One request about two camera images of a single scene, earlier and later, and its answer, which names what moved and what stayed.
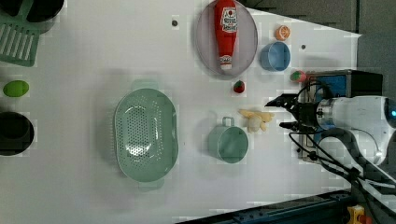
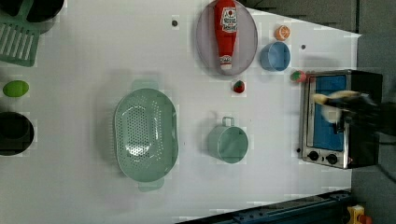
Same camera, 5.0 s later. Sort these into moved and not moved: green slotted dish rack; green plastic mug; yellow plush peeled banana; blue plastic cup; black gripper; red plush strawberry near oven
Moved: yellow plush peeled banana; black gripper
Not moved: green plastic mug; red plush strawberry near oven; blue plastic cup; green slotted dish rack
